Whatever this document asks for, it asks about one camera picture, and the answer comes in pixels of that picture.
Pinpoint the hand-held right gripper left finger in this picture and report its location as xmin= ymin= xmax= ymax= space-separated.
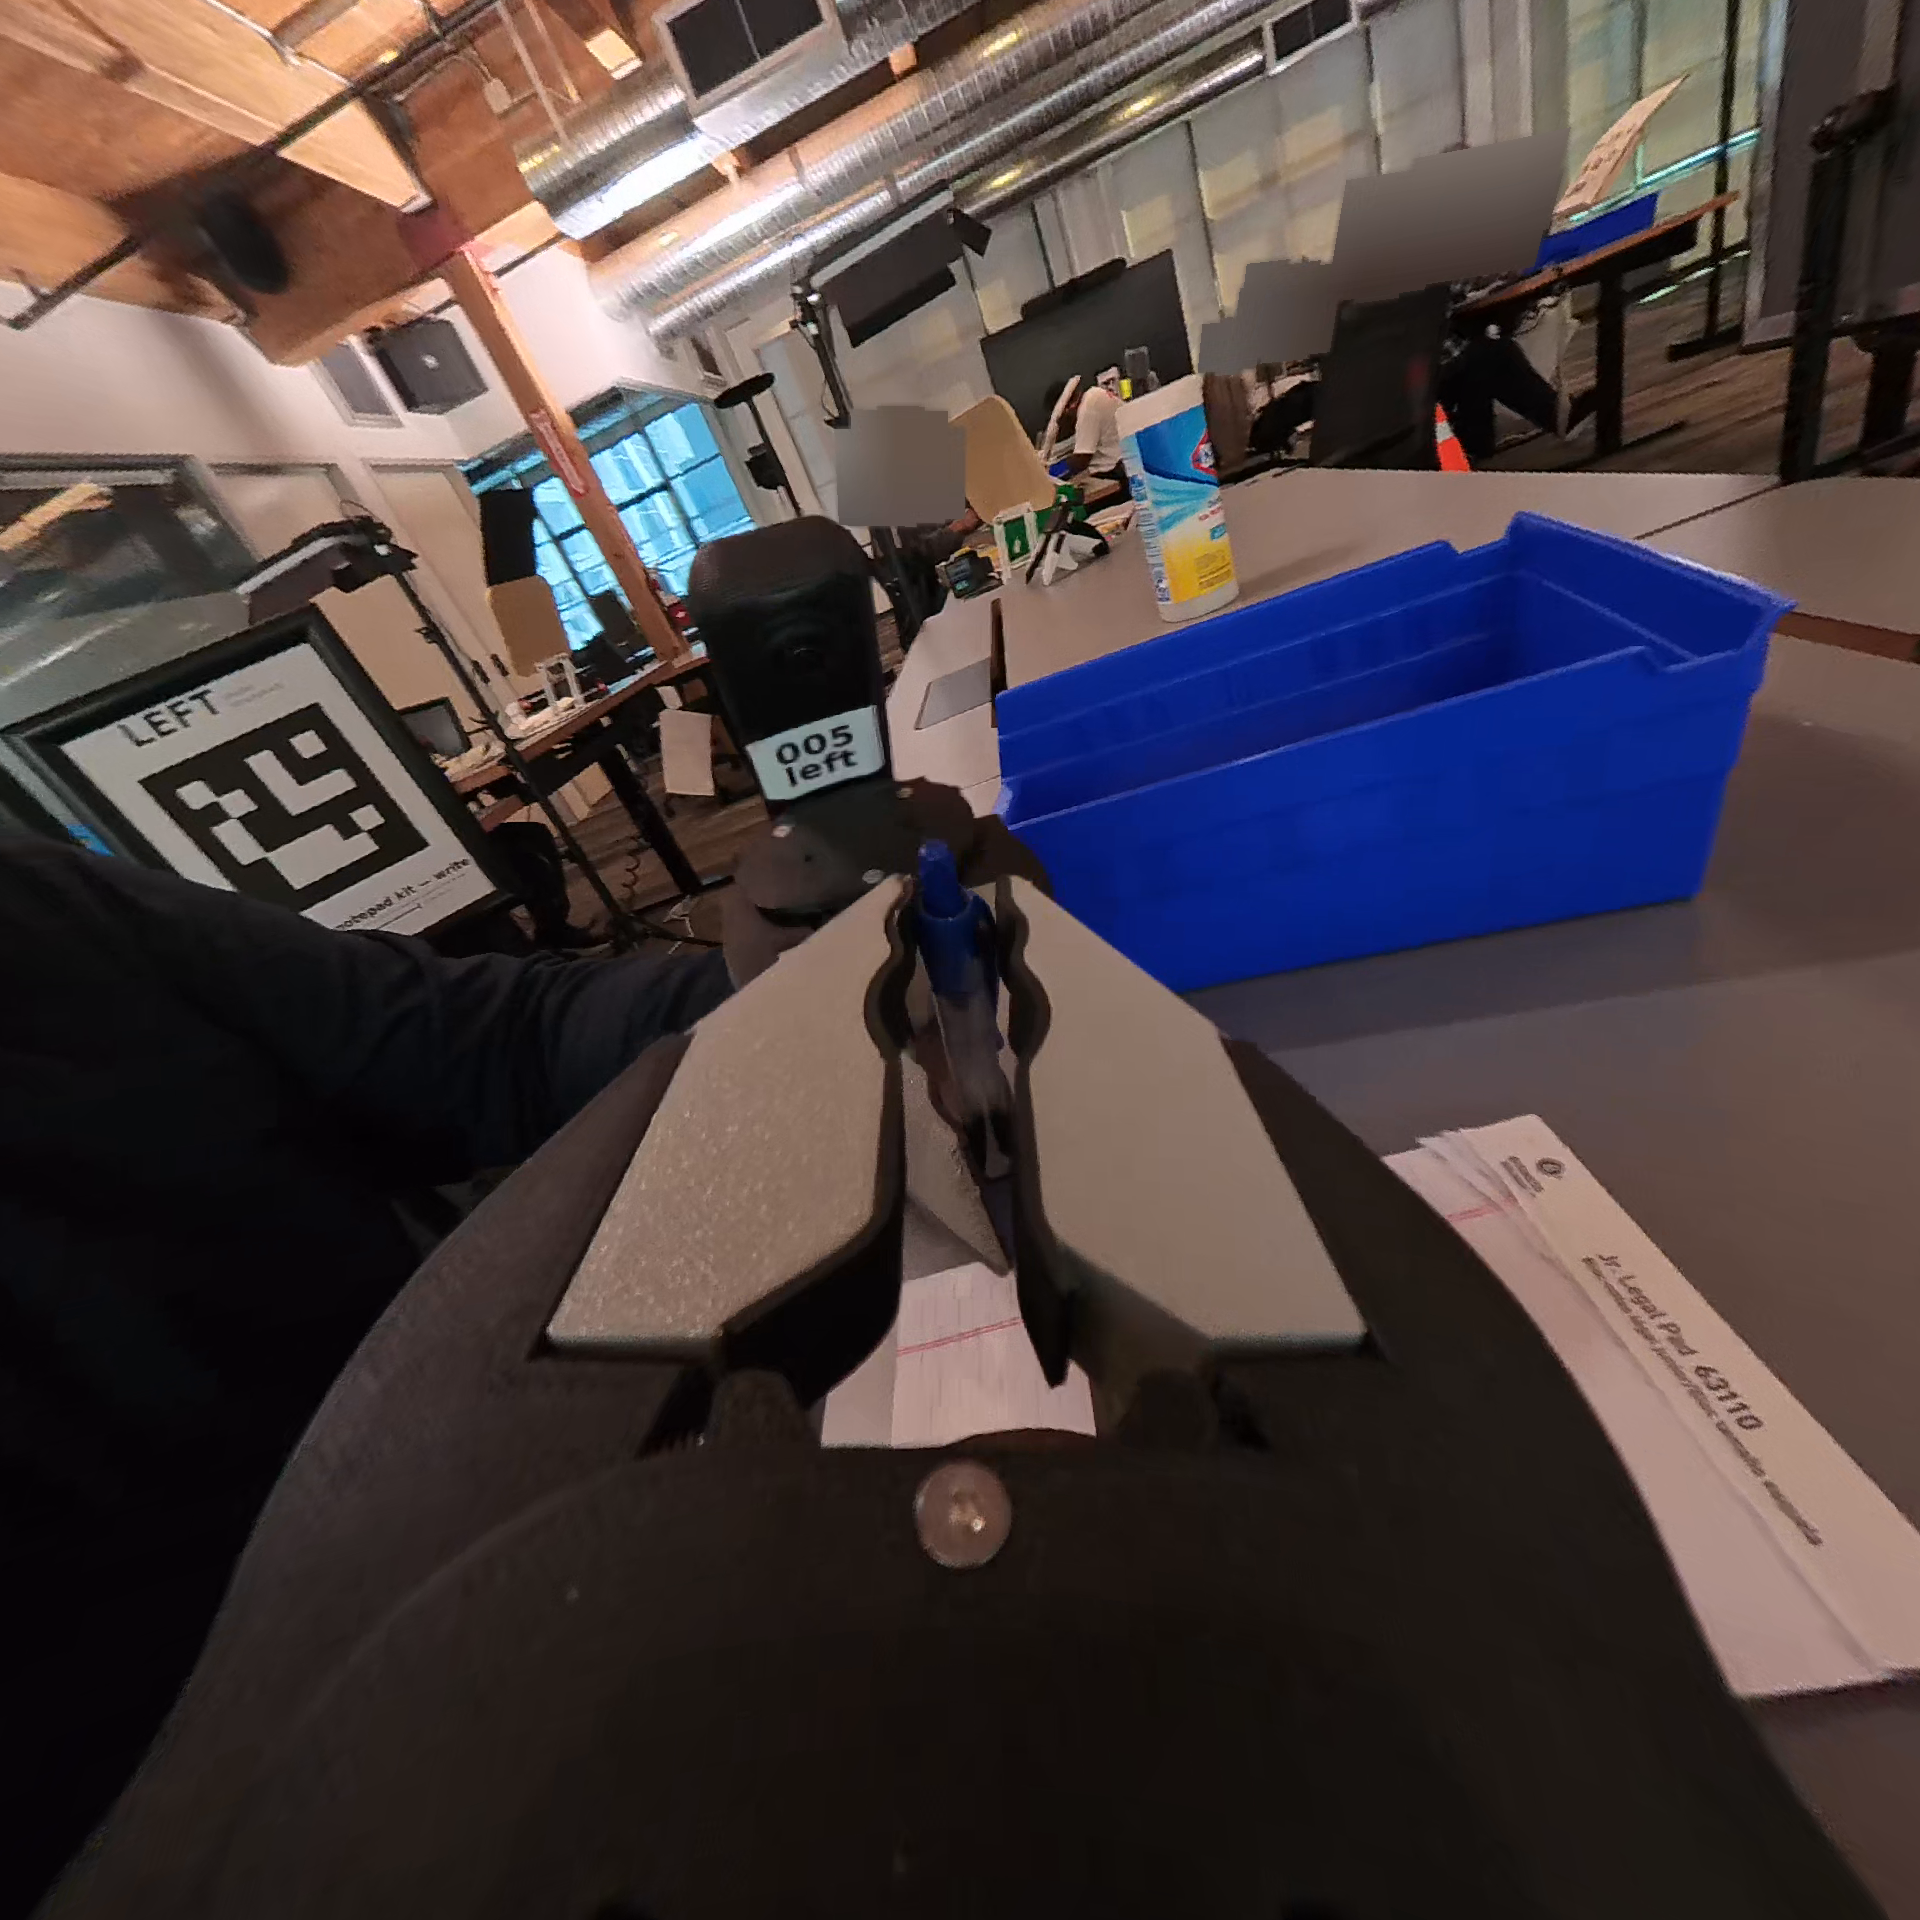
xmin=544 ymin=872 xmax=921 ymax=1408

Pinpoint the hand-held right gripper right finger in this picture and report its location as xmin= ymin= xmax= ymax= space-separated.
xmin=991 ymin=872 xmax=1369 ymax=1390

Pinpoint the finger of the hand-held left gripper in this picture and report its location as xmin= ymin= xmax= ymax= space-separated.
xmin=900 ymin=1072 xmax=1011 ymax=1277

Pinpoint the blue pen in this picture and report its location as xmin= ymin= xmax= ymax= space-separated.
xmin=912 ymin=838 xmax=1024 ymax=1264

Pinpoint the white lined notepad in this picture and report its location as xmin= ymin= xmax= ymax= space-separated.
xmin=820 ymin=1112 xmax=1920 ymax=1701

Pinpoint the person's left forearm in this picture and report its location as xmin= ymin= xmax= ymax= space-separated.
xmin=0 ymin=831 xmax=736 ymax=1255

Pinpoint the wooden desk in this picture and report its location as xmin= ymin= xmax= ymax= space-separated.
xmin=451 ymin=647 xmax=713 ymax=903
xmin=1462 ymin=184 xmax=1745 ymax=454

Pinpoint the wooden pillar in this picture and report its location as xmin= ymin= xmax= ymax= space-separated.
xmin=441 ymin=246 xmax=692 ymax=664

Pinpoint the tan chair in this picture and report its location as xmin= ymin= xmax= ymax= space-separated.
xmin=959 ymin=396 xmax=1057 ymax=520

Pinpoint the ceiling-hung black monitor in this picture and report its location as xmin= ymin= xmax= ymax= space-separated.
xmin=814 ymin=208 xmax=994 ymax=349

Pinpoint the blue plastic bin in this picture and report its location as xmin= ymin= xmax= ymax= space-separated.
xmin=992 ymin=509 xmax=1799 ymax=997

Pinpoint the wipes canister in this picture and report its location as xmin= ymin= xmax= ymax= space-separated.
xmin=1115 ymin=372 xmax=1247 ymax=626

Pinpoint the large black monitor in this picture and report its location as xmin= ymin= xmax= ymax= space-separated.
xmin=982 ymin=249 xmax=1195 ymax=438

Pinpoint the black framed marker sign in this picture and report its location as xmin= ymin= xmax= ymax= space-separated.
xmin=0 ymin=602 xmax=507 ymax=943

